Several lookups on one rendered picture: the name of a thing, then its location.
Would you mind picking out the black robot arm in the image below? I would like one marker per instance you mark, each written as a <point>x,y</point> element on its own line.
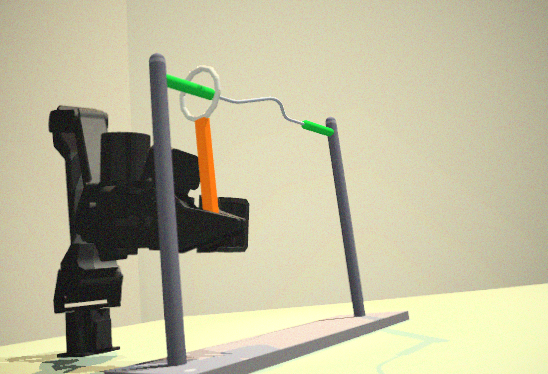
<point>96,158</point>

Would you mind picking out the orange handle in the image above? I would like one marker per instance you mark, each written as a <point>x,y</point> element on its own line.
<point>203,139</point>

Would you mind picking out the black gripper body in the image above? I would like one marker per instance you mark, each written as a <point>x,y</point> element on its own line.
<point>122,225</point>

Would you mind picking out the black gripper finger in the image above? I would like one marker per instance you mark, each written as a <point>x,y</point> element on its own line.
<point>214,246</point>
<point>197,227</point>

